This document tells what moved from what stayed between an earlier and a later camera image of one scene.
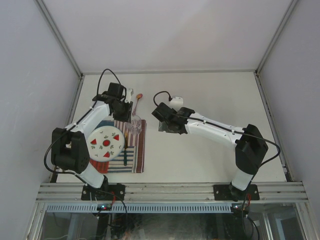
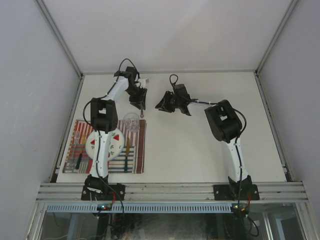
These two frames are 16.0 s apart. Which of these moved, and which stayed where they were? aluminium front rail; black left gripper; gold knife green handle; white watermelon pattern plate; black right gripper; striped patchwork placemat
Moved: black right gripper; gold knife green handle; black left gripper
Stayed: white watermelon pattern plate; striped patchwork placemat; aluminium front rail
